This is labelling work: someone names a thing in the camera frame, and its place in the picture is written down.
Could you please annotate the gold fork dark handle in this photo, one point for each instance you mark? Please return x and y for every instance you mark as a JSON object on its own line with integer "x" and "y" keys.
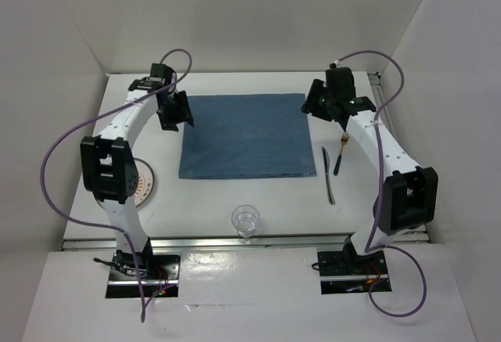
{"x": 344, "y": 141}

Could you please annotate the aluminium front rail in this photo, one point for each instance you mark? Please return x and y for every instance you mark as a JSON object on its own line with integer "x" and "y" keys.
{"x": 215, "y": 243}

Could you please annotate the clear plastic cup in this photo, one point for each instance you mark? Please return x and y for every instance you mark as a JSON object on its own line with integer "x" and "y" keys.
{"x": 246, "y": 220}

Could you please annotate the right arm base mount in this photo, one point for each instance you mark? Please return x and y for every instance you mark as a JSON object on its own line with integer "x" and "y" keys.
{"x": 337, "y": 275}

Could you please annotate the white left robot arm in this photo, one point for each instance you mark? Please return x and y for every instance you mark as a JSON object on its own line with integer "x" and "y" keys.
{"x": 108, "y": 164}

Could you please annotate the blue cloth placemat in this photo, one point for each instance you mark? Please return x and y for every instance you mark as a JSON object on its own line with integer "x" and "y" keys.
{"x": 247, "y": 137}

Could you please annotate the aluminium rail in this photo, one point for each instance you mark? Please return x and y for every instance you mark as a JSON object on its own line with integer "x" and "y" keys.
{"x": 215, "y": 243}
{"x": 385, "y": 99}

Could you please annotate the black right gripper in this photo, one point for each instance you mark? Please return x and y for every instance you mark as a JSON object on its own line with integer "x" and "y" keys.
{"x": 309, "y": 105}

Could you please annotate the aluminium right side rail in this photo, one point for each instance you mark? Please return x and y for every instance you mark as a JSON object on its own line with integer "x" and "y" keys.
{"x": 385, "y": 99}

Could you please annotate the orange patterned plate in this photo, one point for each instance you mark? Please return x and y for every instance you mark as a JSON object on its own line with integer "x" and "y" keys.
{"x": 146, "y": 182}

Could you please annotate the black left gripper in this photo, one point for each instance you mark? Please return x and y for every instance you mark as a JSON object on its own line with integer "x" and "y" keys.
{"x": 179, "y": 116}

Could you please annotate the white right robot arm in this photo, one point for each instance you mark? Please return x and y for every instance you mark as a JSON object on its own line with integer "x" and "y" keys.
{"x": 359, "y": 127}

